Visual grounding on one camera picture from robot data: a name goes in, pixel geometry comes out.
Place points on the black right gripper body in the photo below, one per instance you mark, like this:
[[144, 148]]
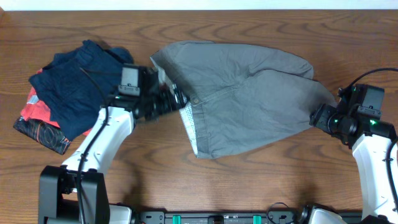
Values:
[[332, 121]]

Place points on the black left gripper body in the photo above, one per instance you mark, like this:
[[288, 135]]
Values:
[[179, 99]]

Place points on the grey shorts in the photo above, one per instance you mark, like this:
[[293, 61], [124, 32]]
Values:
[[242, 97]]

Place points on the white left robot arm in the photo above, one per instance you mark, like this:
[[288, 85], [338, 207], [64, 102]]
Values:
[[75, 192]]

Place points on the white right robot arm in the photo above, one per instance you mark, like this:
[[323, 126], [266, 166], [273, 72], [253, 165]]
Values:
[[373, 144]]

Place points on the navy blue folded garment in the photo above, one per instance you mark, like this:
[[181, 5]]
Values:
[[72, 84]]

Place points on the black patterned folded garment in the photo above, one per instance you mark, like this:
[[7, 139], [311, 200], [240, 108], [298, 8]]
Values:
[[45, 134]]

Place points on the red folded garment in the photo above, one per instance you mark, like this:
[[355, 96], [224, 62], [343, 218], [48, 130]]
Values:
[[36, 109]]

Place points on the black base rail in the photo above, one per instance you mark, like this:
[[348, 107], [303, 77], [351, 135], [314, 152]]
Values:
[[217, 217]]

